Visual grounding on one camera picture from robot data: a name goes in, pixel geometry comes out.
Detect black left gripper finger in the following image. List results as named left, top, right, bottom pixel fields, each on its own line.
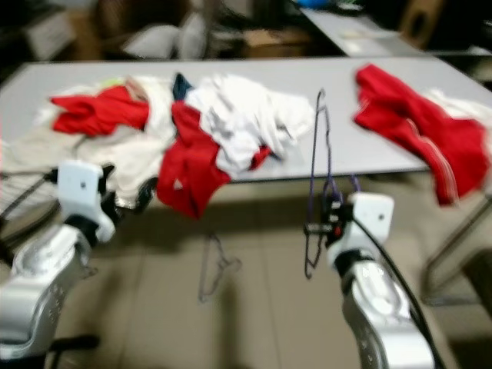
left=125, top=177, right=159, bottom=214

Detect beige trousers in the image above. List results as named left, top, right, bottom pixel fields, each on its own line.
left=0, top=77, right=174, bottom=212

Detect red shirt with white stripe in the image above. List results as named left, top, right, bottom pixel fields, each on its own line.
left=354, top=63, right=491, bottom=207

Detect tan spotted cloth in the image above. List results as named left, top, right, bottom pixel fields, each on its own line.
left=123, top=76, right=148, bottom=101

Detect blue denim garment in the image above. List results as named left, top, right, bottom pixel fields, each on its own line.
left=172, top=73, right=194, bottom=101

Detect white garment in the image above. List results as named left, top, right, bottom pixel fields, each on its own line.
left=427, top=87, right=492, bottom=131
left=184, top=74, right=316, bottom=175

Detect grey pillow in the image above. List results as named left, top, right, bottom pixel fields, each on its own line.
left=178, top=14, right=204, bottom=59
left=123, top=25, right=178, bottom=61

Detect printed cardboard box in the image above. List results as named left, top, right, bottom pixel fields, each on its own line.
left=242, top=29, right=312, bottom=58

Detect white drawer cabinet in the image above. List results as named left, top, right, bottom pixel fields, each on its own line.
left=25, top=12, right=74, bottom=61

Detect wooden speaker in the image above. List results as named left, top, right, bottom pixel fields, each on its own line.
left=400, top=0, right=448, bottom=48

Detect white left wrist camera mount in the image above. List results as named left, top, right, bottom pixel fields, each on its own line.
left=58, top=159, right=116, bottom=239

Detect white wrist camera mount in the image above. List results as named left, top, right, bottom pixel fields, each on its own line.
left=58, top=159, right=116, bottom=239
left=327, top=192, right=394, bottom=266

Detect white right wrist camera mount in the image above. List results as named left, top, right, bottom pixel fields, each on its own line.
left=327, top=192, right=394, bottom=266

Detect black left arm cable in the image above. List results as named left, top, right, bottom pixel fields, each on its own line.
left=0, top=173, right=61, bottom=224

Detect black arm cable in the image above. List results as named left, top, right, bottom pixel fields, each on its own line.
left=0, top=173, right=61, bottom=224
left=350, top=215, right=448, bottom=369

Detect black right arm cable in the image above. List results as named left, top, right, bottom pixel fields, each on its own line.
left=350, top=215, right=448, bottom=369

